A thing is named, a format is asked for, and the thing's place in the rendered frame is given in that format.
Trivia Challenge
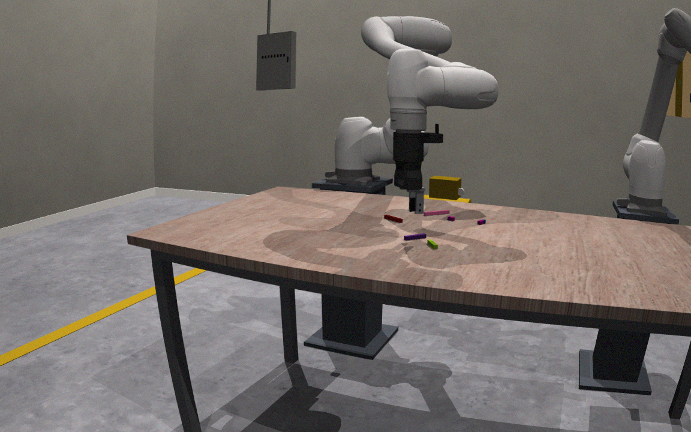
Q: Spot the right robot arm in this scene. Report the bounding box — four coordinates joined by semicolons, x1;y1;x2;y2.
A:
325;16;498;185

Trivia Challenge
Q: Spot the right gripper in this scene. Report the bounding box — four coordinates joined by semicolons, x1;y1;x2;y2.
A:
390;109;443;214

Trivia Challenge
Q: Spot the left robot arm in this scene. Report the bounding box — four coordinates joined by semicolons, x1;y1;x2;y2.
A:
617;8;691;216

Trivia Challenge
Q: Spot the purple rod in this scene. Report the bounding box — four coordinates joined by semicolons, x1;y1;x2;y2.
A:
404;233;426;241

